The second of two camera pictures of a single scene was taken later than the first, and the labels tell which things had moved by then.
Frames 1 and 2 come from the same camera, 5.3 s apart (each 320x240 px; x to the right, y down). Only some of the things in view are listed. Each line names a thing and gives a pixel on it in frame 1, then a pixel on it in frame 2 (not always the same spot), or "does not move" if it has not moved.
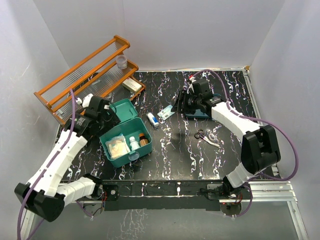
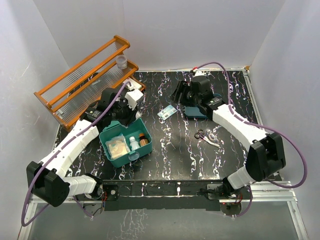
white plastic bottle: (134, 144) does not move
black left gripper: (112, 116) → (131, 115)
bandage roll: (154, 120) → (138, 114)
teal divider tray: (198, 113) does not move
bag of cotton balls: (117, 146) does not move
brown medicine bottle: (143, 140) does not move
